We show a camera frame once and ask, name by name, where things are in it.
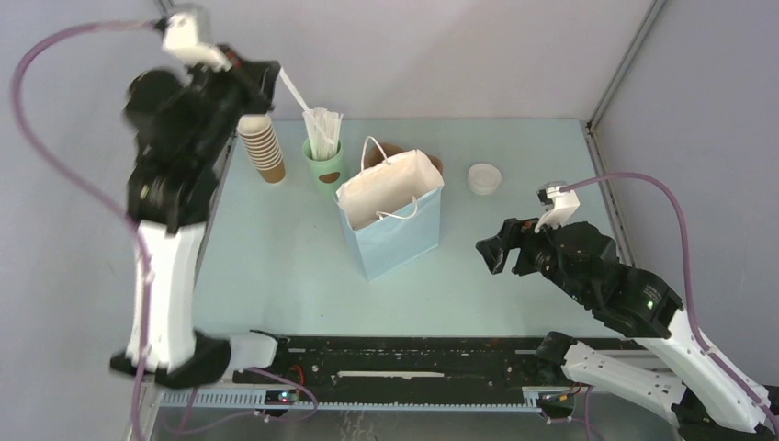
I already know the white paper bag with handles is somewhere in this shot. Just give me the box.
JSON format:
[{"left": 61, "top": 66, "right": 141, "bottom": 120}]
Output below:
[{"left": 335, "top": 136, "right": 445, "bottom": 231}]

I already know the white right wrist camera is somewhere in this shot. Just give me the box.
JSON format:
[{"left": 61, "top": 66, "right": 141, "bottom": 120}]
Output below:
[{"left": 534, "top": 181, "right": 580, "bottom": 233}]

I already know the stack of brown paper cups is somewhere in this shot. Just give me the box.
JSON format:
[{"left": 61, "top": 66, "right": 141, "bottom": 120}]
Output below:
[{"left": 237, "top": 115, "right": 286, "bottom": 184}]

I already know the single white straw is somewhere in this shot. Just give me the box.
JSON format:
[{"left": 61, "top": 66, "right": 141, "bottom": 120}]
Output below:
[{"left": 278, "top": 68, "right": 310, "bottom": 113}]

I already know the bundle of white wrapped straws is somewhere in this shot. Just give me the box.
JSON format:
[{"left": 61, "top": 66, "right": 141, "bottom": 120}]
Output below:
[{"left": 302, "top": 107, "right": 344, "bottom": 162}]

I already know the brown cardboard cup carrier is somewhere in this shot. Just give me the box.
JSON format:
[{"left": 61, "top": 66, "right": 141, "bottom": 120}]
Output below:
[{"left": 363, "top": 143, "right": 444, "bottom": 175}]

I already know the stack of white lids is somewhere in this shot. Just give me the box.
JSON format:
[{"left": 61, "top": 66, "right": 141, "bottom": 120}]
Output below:
[{"left": 467, "top": 163, "right": 502, "bottom": 196}]

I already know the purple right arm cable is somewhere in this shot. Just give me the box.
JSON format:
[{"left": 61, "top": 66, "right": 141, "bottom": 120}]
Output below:
[{"left": 541, "top": 172, "right": 779, "bottom": 441}]

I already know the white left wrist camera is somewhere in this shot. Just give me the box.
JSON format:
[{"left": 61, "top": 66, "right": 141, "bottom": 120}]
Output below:
[{"left": 162, "top": 4, "right": 231, "bottom": 72}]

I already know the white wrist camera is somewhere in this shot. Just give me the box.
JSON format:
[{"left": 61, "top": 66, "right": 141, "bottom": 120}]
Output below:
[
  {"left": 534, "top": 181, "right": 580, "bottom": 233},
  {"left": 162, "top": 4, "right": 231, "bottom": 72}
]

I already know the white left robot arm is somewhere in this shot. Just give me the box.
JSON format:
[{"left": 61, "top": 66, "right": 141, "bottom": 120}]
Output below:
[{"left": 109, "top": 45, "right": 290, "bottom": 390}]

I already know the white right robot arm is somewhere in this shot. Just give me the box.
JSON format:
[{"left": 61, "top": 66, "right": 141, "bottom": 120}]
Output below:
[{"left": 476, "top": 219, "right": 778, "bottom": 440}]

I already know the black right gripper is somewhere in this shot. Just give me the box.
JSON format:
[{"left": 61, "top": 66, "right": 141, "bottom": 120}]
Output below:
[{"left": 473, "top": 209, "right": 588, "bottom": 304}]

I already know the green straw holder jar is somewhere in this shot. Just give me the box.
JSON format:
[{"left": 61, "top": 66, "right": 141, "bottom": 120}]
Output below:
[{"left": 302, "top": 140, "right": 350, "bottom": 198}]

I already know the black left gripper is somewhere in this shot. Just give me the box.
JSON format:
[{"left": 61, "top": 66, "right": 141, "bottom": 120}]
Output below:
[{"left": 189, "top": 42, "right": 285, "bottom": 164}]

